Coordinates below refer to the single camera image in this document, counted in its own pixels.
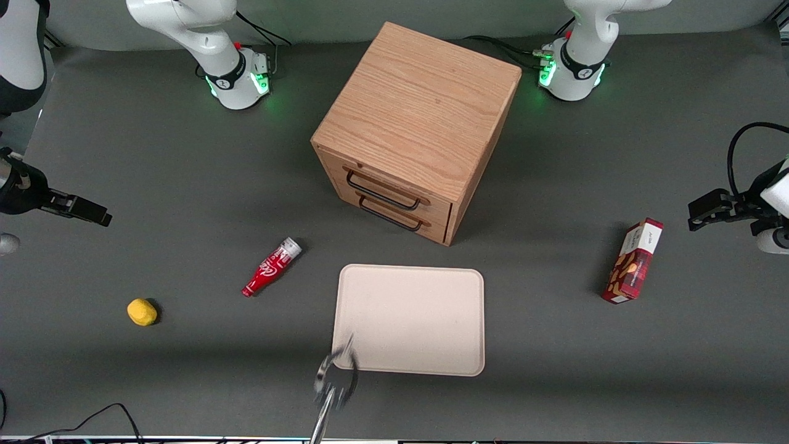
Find black floor cable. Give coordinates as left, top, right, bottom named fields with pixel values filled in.
left=0, top=388, right=144, bottom=444

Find silver metal utensil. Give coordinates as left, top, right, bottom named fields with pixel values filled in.
left=308, top=333, right=360, bottom=444

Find black right base cables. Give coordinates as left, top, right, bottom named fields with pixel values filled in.
left=234, top=11, right=293, bottom=78

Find wooden drawer cabinet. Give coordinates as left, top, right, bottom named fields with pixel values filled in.
left=311, top=22, right=523, bottom=247

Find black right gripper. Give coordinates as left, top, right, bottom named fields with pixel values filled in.
left=0, top=148, right=113, bottom=228

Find black metal drawer handle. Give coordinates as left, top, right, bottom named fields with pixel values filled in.
left=346, top=168, right=423, bottom=212
left=357, top=193, right=427, bottom=233

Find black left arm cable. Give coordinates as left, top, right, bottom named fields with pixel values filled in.
left=727, top=121, right=789, bottom=199

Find yellow lemon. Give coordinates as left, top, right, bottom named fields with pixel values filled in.
left=126, top=298, right=158, bottom=327

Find beige plastic tray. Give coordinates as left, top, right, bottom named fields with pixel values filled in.
left=331, top=264, right=486, bottom=377

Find red cola bottle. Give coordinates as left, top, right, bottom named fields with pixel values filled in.
left=241, top=237, right=303, bottom=298

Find red cookie box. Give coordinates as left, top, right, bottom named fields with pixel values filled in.
left=601, top=217, right=665, bottom=305

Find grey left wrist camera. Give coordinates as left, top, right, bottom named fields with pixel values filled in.
left=756, top=226, right=789, bottom=255

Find black base cables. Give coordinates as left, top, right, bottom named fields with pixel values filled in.
left=462, top=17, right=577, bottom=70
left=234, top=11, right=293, bottom=78

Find wooden drawer with black handle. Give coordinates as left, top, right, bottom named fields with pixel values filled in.
left=338, top=184, right=451, bottom=245
left=318, top=147, right=454, bottom=230

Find black left base cables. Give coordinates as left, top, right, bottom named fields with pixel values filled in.
left=462, top=17, right=577, bottom=70

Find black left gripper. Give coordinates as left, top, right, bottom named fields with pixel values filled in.
left=688, top=165, right=789, bottom=236

